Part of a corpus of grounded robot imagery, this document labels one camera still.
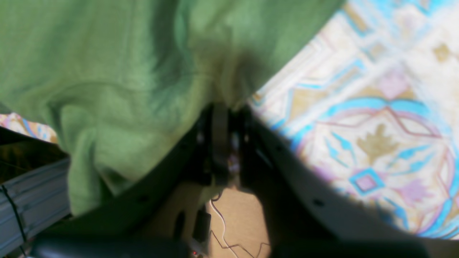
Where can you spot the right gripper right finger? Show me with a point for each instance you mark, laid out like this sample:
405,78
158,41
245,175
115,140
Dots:
304,218

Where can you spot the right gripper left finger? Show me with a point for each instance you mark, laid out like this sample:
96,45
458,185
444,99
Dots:
156,217

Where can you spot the green t-shirt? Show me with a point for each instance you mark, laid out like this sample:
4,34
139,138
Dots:
121,81

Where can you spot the patterned tablecloth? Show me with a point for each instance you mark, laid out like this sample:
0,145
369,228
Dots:
371,104

